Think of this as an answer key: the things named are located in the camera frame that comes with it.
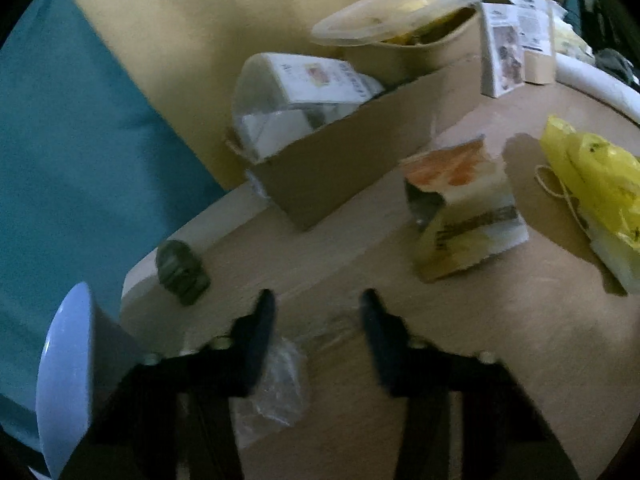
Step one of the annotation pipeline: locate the white wrapped item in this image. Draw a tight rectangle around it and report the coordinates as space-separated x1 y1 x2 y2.
234 109 313 161

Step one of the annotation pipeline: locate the yellow tissue box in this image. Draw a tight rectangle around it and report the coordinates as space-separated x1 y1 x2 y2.
552 20 596 58

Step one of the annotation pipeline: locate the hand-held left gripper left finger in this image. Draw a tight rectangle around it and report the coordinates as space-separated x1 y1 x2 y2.
75 288 277 480

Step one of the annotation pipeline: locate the yellow curtain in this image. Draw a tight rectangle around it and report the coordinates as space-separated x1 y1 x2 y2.
60 0 426 191

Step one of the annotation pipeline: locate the white printed box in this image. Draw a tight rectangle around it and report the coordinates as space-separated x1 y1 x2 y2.
480 2 526 98

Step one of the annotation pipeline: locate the orange printed paper packet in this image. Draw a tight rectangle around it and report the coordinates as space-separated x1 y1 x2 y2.
400 135 530 281

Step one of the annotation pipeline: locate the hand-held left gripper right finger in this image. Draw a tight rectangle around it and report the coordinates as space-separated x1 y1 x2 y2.
360 288 581 480

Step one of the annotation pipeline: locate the teal curtain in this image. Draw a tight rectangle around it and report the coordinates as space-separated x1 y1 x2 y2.
0 0 228 456

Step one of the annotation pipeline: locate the clear plastic wrapper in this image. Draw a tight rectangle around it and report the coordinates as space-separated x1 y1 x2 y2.
232 310 362 448

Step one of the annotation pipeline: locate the yellow plastic bag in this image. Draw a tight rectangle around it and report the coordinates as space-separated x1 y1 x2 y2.
535 115 640 296

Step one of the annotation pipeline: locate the small green object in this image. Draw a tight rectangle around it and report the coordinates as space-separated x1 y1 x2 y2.
155 240 212 306

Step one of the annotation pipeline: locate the white printed packet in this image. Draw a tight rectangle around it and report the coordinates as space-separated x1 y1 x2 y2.
235 52 383 116

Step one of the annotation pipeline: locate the kraft food bowl clear lid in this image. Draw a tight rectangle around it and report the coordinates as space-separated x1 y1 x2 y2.
310 0 493 86

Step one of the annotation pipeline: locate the brown printed carton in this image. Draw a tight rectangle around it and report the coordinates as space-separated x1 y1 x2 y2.
505 0 556 85

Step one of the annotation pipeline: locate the blue bowl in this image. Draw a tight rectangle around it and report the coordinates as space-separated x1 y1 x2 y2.
36 281 151 480

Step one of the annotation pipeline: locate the white rolled mat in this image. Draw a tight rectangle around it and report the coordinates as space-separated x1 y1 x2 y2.
552 52 640 126

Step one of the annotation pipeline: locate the dark cloth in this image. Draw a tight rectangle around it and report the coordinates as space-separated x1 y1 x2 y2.
595 47 640 86

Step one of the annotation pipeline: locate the open cardboard box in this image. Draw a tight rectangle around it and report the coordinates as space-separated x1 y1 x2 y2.
225 52 483 231

